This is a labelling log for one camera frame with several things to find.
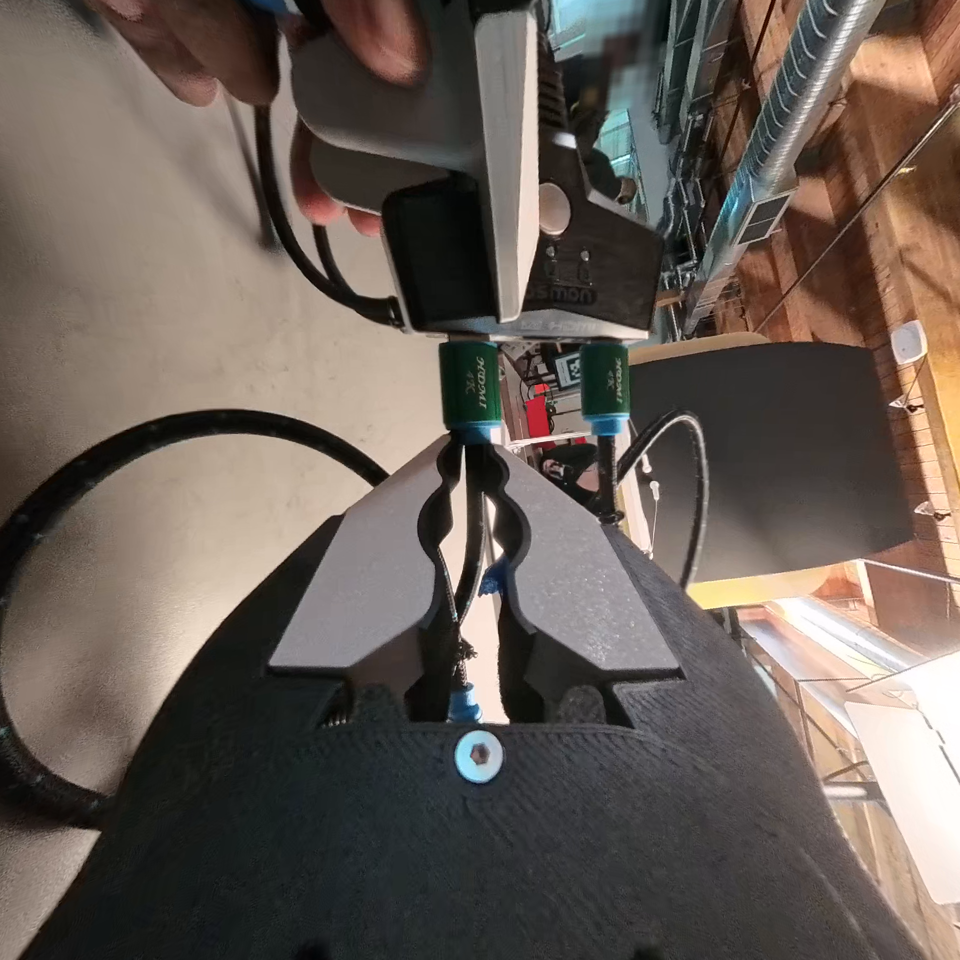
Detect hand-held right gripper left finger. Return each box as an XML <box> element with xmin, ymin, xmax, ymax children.
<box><xmin>267</xmin><ymin>435</ymin><xmax>459</xmax><ymax>721</ymax></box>

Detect white ceiling sensor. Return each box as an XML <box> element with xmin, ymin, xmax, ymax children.
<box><xmin>892</xmin><ymin>318</ymin><xmax>930</xmax><ymax>367</ymax></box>

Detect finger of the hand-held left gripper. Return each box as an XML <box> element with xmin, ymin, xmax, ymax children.
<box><xmin>474</xmin><ymin>7</ymin><xmax>543</xmax><ymax>322</ymax></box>

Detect black hdmi switch box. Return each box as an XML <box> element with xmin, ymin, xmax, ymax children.
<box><xmin>253</xmin><ymin>45</ymin><xmax>666</xmax><ymax>340</ymax></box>

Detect braided hdmi cable green plugs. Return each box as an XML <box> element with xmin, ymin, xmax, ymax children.
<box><xmin>579</xmin><ymin>343</ymin><xmax>711</xmax><ymax>590</ymax></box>
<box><xmin>0</xmin><ymin>341</ymin><xmax>502</xmax><ymax>826</ymax></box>

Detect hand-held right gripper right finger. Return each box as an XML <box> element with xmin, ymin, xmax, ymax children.
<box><xmin>487</xmin><ymin>441</ymin><xmax>685</xmax><ymax>710</ymax></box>

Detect silver ventilation duct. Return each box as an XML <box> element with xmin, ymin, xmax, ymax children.
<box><xmin>701</xmin><ymin>0</ymin><xmax>890</xmax><ymax>252</ymax></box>

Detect white panel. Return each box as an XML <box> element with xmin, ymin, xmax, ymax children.
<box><xmin>843</xmin><ymin>648</ymin><xmax>960</xmax><ymax>905</ymax></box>

